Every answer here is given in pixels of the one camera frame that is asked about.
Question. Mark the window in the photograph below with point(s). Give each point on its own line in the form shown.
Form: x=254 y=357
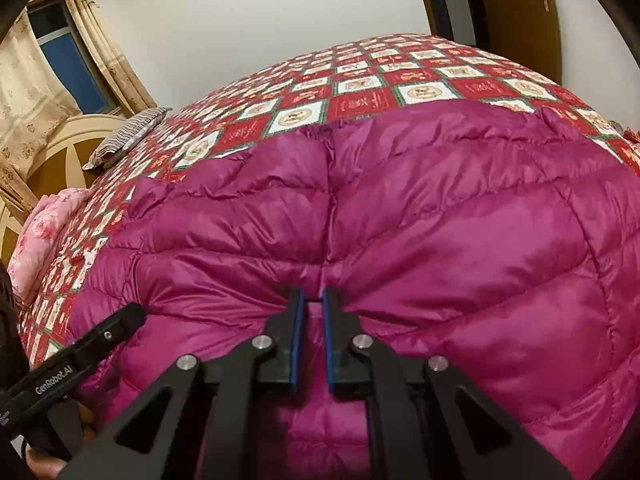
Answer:
x=70 y=55

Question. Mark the cream wooden headboard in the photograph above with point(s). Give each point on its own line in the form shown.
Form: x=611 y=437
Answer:
x=65 y=160

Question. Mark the dark wooden door frame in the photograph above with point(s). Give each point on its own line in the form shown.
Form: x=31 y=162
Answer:
x=425 y=0

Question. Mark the red checked printed blanket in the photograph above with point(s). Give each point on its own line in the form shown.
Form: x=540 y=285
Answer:
x=360 y=80

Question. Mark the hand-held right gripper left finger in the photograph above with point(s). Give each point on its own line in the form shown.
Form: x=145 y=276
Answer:
x=297 y=340

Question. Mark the person's dark clothing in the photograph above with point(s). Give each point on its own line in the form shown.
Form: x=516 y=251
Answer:
x=7 y=335

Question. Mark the pink floral quilt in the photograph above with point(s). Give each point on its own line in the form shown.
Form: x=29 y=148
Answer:
x=45 y=240

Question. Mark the brown wooden door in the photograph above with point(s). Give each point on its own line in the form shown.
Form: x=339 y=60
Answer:
x=520 y=35

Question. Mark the person's left hand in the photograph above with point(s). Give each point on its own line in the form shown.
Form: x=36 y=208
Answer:
x=47 y=467

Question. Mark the beige floral curtain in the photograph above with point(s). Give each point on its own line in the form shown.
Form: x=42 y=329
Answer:
x=110 y=50
x=25 y=100

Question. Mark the striped pillow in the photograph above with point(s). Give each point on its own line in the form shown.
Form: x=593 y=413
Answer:
x=127 y=135

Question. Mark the magenta puffer jacket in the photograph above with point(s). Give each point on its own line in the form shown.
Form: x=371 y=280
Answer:
x=450 y=240

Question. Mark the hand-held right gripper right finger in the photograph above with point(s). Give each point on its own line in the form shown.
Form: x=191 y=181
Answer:
x=330 y=345

